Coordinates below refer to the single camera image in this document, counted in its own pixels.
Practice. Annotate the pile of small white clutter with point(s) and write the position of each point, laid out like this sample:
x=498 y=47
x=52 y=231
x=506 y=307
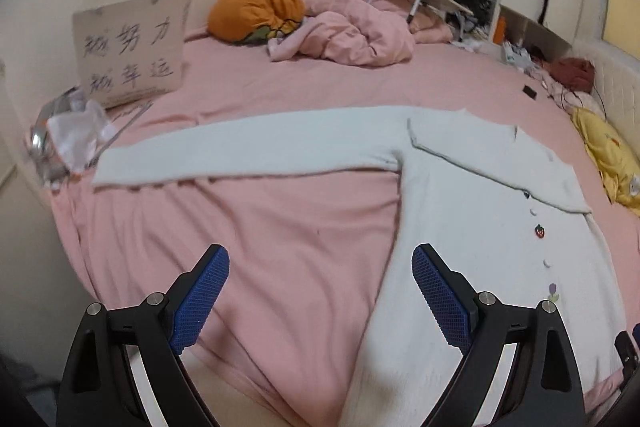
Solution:
x=517 y=57

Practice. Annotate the small black flat object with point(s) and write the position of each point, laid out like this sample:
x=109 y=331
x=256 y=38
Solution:
x=529 y=92

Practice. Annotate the dark red cloth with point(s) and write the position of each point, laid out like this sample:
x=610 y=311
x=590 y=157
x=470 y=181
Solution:
x=572 y=72

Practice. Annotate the white padded headboard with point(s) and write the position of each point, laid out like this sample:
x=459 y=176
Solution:
x=620 y=77

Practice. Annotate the cardboard box with writing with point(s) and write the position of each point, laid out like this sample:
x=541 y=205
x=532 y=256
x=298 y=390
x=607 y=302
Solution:
x=130 y=42

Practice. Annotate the orange pumpkin pillow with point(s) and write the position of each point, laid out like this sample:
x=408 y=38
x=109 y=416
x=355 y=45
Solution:
x=250 y=9

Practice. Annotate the pink bed sheet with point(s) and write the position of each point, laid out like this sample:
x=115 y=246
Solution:
x=275 y=232

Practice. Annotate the white knit cardigan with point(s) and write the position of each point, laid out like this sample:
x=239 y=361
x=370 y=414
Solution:
x=475 y=207

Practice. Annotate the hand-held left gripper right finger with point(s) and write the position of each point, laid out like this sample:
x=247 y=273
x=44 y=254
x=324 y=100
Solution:
x=442 y=292

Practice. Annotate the white open shelf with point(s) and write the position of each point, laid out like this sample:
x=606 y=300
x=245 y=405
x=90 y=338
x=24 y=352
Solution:
x=540 y=37

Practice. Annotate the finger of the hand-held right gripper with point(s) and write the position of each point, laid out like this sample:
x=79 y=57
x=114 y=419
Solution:
x=627 y=352

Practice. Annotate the orange bottle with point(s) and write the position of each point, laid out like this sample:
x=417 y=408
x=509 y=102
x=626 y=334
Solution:
x=500 y=32

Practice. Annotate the yellow printed cloth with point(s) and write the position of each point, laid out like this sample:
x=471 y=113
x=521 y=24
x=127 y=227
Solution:
x=607 y=147

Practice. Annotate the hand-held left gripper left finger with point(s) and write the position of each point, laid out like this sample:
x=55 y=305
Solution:
x=200 y=292

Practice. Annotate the pink crumpled quilt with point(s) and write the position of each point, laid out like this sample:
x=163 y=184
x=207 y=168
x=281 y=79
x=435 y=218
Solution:
x=360 y=32

